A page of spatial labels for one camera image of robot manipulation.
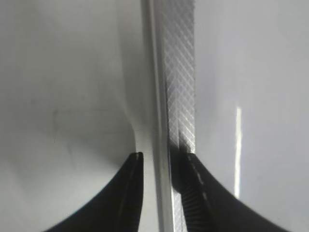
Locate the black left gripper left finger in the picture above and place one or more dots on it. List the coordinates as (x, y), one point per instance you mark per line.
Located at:
(116, 208)

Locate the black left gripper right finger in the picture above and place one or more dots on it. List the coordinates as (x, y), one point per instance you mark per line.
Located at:
(217, 205)

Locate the white board with grey frame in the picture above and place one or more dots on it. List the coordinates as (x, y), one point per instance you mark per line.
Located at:
(84, 83)

